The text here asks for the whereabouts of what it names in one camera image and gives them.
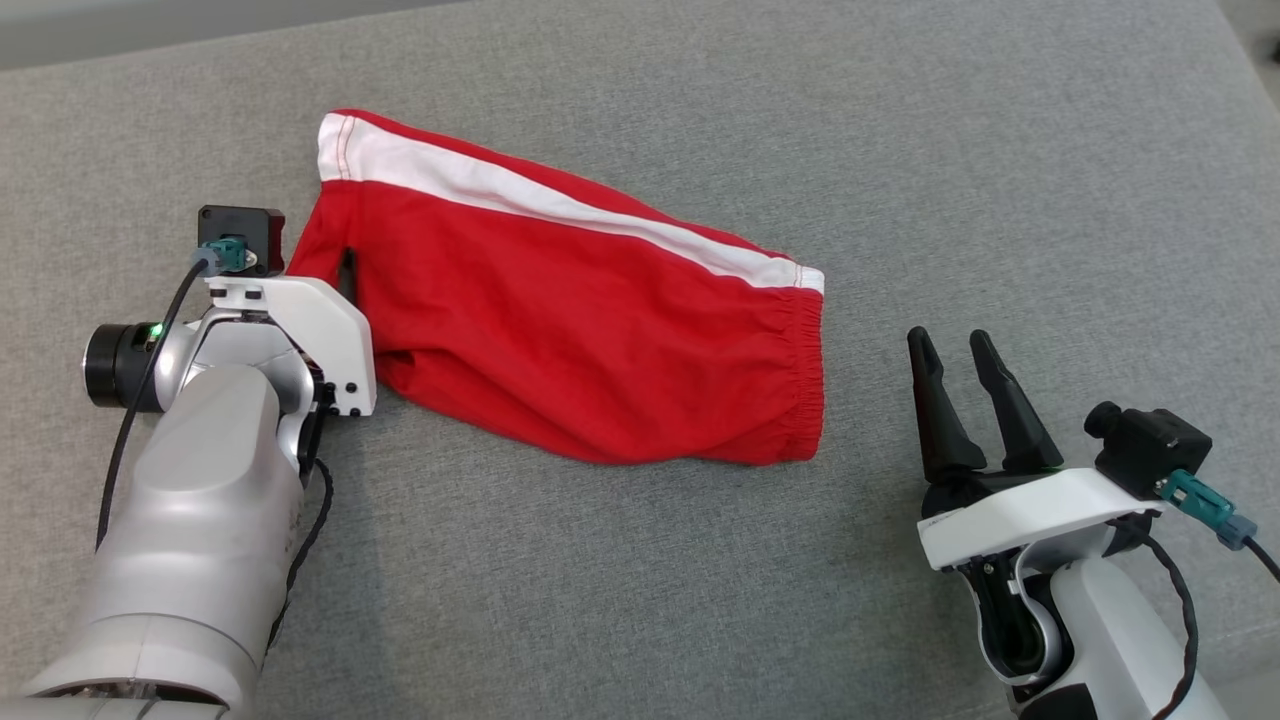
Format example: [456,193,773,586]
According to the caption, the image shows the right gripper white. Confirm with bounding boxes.
[907,326,1167,687]

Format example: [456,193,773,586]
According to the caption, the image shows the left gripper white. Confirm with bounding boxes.
[83,248,379,472]

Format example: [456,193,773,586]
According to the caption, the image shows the red shorts with white stripe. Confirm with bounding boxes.
[285,108,828,469]

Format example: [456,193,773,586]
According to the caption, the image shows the left camera cable teal plug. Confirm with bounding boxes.
[96,236,249,553]

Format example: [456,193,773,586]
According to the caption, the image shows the camera cable teal plug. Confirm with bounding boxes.
[1158,469,1280,584]
[96,236,249,553]

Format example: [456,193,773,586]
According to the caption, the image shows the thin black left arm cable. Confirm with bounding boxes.
[262,457,336,656]

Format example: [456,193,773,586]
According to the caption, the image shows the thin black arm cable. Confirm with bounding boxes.
[262,457,336,656]
[1108,512,1201,720]

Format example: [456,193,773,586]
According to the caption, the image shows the right camera cable teal plug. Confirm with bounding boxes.
[1158,469,1280,584]

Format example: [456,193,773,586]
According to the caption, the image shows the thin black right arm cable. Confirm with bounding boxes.
[1108,512,1201,720]

